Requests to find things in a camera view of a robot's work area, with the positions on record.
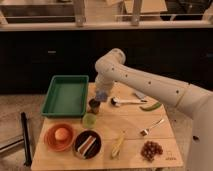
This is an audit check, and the yellow banana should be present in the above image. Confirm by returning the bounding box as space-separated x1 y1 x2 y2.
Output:
111 132 125 158

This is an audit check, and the metal fork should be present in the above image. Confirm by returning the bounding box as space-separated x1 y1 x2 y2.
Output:
140 118 164 136

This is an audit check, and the green plastic tray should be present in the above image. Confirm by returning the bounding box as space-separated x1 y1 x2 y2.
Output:
42 75 89 118

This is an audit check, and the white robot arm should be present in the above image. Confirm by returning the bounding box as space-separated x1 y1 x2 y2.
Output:
95 48 213 171

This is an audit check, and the dark bowl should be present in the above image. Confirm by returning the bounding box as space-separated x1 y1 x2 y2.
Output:
74 130 101 159

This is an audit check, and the bacon strips toy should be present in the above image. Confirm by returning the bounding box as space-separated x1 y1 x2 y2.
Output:
77 136 96 155

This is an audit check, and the grey cloth piece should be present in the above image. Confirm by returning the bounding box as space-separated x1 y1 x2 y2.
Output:
134 91 146 99

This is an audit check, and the blue sponge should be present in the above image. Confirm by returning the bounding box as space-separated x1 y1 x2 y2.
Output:
95 92 108 102

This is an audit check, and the green cup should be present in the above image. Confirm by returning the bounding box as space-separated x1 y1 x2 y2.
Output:
82 113 96 129

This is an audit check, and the bunch of dark grapes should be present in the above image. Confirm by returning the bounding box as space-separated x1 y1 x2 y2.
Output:
141 141 163 162

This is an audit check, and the orange fruit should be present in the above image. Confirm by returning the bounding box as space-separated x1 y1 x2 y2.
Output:
55 128 68 141

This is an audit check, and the orange bowl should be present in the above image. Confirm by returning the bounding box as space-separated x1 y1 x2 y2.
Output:
44 123 74 152

